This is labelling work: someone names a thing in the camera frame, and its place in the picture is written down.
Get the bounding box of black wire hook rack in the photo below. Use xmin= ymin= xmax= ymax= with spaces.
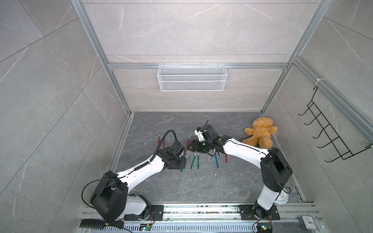
xmin=298 ymin=86 xmax=373 ymax=163

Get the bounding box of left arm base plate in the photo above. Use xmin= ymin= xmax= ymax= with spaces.
xmin=123 ymin=205 xmax=164 ymax=221

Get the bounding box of brown teddy bear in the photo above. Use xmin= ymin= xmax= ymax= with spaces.
xmin=242 ymin=117 xmax=278 ymax=149

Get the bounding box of small white clock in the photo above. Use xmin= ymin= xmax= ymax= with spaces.
xmin=300 ymin=216 xmax=317 ymax=231

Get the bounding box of aluminium mounting rail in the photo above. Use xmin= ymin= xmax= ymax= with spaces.
xmin=78 ymin=203 xmax=328 ymax=233

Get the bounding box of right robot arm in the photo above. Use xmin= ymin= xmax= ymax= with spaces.
xmin=187 ymin=124 xmax=293 ymax=219

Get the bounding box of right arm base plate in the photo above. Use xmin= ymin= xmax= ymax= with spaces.
xmin=237 ymin=203 xmax=281 ymax=220

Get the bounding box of white wire mesh basket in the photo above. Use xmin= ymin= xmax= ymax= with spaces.
xmin=157 ymin=65 xmax=227 ymax=92

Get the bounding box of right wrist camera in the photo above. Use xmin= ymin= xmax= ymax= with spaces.
xmin=194 ymin=127 xmax=206 ymax=142

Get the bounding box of blue carving knife right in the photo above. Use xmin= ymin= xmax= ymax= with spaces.
xmin=214 ymin=155 xmax=219 ymax=168

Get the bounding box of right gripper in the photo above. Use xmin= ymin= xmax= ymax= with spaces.
xmin=187 ymin=140 xmax=213 ymax=153

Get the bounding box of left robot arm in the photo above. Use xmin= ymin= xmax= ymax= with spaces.
xmin=89 ymin=130 xmax=186 ymax=227

